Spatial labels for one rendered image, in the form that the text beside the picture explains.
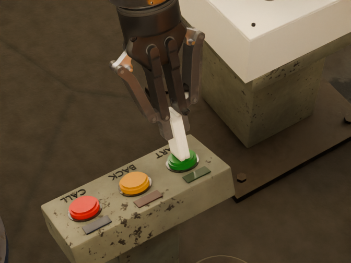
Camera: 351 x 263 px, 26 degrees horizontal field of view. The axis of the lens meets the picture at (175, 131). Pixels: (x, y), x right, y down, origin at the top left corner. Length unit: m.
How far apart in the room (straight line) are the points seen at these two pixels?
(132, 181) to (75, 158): 0.80
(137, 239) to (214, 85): 0.85
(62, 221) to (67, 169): 0.80
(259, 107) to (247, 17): 0.31
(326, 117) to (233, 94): 0.27
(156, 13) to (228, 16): 0.56
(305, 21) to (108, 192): 0.61
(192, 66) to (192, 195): 0.17
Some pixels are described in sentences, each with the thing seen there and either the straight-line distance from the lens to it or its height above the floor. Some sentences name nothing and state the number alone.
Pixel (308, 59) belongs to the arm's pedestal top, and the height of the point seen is 0.33.
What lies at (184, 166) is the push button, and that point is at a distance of 1.02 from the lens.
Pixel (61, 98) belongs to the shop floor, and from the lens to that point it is 1.93.
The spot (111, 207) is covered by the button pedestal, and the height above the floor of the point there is 0.61.
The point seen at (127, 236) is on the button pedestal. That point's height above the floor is 0.60.
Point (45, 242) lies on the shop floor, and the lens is 1.69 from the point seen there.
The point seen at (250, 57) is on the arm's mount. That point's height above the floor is 0.42.
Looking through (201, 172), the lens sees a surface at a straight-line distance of 1.01.
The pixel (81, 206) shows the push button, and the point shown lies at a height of 0.61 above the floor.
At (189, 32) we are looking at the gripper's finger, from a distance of 0.96.
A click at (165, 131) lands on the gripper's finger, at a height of 0.66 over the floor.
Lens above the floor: 1.44
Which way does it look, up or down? 51 degrees down
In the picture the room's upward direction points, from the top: straight up
